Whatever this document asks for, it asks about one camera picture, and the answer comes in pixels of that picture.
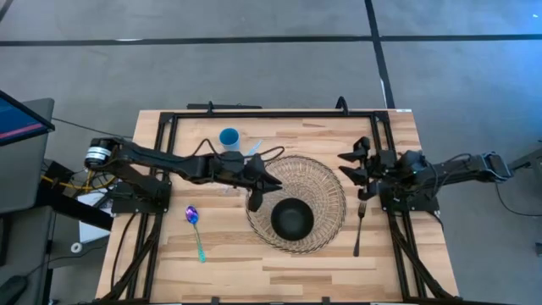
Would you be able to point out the dark metal fork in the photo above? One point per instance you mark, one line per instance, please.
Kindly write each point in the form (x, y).
(359, 233)

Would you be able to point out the black bowl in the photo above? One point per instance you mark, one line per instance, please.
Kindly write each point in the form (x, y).
(292, 220)

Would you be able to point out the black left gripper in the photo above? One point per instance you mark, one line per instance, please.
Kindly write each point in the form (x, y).
(220, 174)

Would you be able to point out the black stand leg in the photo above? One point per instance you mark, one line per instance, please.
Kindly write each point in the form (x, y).
(72, 209)

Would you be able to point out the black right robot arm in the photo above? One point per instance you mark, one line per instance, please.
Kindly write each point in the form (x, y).
(457, 169)

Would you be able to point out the clear plastic piece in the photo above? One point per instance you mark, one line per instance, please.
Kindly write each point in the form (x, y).
(254, 148)

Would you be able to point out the iridescent blue metal spoon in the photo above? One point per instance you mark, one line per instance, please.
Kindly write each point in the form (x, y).
(191, 214)

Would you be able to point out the computer monitor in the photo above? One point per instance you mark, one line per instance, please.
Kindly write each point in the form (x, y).
(17, 120)

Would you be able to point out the round woven straw placemat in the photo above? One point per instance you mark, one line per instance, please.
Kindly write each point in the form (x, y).
(322, 190)

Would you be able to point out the black computer mouse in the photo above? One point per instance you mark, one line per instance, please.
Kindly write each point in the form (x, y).
(10, 290)

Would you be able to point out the black clamp hook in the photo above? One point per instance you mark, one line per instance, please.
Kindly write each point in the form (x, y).
(210, 108)
(342, 106)

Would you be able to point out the white tape roll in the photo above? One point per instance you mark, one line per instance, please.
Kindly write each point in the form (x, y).
(73, 247)

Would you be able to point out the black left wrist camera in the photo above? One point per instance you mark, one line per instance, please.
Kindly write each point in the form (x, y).
(232, 160)

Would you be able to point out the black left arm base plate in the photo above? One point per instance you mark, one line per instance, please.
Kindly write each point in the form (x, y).
(139, 206)

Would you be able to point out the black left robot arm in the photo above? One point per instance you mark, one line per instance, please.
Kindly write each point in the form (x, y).
(169, 163)

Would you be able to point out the black aluminium table frame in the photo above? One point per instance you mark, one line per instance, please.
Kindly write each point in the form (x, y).
(275, 114)

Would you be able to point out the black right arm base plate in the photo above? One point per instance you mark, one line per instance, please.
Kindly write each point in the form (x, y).
(419, 206)

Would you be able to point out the black flat bar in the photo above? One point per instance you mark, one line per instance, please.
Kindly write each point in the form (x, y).
(228, 106)

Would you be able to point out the white paper sheet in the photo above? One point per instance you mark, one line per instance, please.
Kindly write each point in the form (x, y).
(89, 231)

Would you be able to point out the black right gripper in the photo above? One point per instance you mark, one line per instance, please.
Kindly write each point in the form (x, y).
(384, 169)

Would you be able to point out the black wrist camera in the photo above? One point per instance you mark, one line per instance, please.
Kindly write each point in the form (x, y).
(232, 160)
(411, 163)

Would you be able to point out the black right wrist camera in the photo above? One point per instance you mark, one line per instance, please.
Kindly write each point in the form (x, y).
(411, 163)

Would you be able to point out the blue plastic cup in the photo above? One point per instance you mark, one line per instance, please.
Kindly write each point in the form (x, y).
(229, 140)

